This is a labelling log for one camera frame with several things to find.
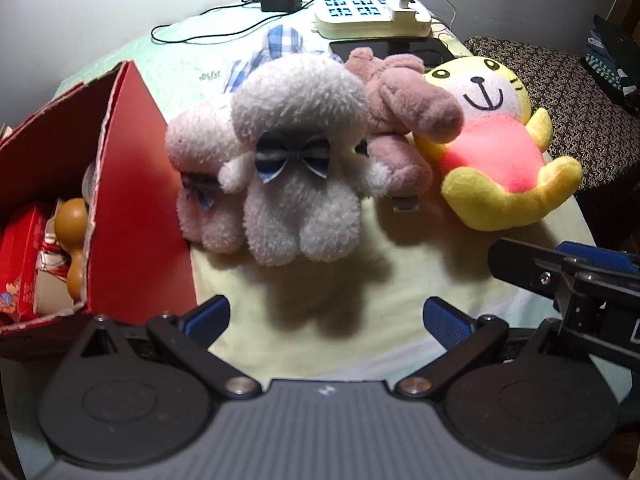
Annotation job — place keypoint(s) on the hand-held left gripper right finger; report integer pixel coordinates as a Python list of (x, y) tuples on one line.
[(447, 325)]

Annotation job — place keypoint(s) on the red snack packet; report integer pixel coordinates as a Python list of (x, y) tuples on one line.
[(20, 260)]

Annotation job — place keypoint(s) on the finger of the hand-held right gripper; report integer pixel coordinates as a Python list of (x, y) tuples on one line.
[(600, 255), (525, 265)]

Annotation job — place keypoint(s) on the yellow tiger plush toy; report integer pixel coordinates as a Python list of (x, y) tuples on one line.
[(490, 145)]

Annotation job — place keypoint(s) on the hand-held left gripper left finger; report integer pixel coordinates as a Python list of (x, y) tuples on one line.
[(207, 317)]

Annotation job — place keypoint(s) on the light green printed bed sheet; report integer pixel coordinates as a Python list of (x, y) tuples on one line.
[(310, 285)]

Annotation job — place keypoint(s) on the red cardboard box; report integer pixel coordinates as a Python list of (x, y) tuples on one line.
[(135, 200)]

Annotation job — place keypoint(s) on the pink teddy bear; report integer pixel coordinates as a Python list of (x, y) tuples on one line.
[(400, 105)]

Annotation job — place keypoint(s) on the white charger plug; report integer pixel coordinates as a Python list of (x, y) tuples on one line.
[(402, 5)]

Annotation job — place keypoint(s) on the black tablet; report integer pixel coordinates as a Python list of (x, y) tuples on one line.
[(400, 50)]

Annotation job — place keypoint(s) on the orange gourd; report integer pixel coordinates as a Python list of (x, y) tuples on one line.
[(72, 217)]

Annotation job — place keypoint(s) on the cream power strip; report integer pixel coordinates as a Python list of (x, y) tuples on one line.
[(350, 26)]

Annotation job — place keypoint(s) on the dark patterned cloth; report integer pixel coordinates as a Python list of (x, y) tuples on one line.
[(612, 55)]

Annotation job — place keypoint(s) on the brown patterned cushion stool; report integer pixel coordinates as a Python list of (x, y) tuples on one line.
[(565, 90)]

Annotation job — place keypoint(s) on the pinkish white plush rabbit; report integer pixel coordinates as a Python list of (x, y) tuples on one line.
[(200, 135)]

